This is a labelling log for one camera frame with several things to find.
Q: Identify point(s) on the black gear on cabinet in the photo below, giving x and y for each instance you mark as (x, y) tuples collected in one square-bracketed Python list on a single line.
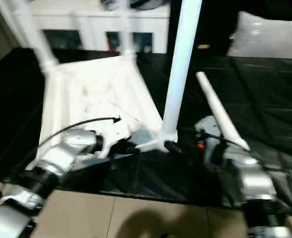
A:
[(146, 4)]

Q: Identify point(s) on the grey cushion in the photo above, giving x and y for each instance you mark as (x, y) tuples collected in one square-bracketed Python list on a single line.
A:
[(269, 37)]

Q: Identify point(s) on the black table mat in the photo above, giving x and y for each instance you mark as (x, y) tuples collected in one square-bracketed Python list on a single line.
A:
[(264, 99)]

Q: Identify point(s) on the white glass-door cabinet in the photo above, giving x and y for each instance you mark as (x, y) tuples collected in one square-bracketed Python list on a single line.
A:
[(86, 25)]

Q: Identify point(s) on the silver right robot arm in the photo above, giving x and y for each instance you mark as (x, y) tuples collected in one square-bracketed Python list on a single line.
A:
[(250, 183)]

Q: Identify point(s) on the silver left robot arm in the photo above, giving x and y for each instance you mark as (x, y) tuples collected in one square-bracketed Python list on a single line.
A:
[(56, 158)]

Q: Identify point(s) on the white plastic table top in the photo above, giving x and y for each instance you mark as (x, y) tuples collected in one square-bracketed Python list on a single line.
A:
[(96, 94)]

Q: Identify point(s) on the black cabinet with yellow label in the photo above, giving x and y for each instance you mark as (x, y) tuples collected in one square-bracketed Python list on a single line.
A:
[(210, 25)]

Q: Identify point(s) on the white plastic table leg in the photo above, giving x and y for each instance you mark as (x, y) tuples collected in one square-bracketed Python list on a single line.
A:
[(183, 59), (220, 111), (126, 29), (34, 34)]

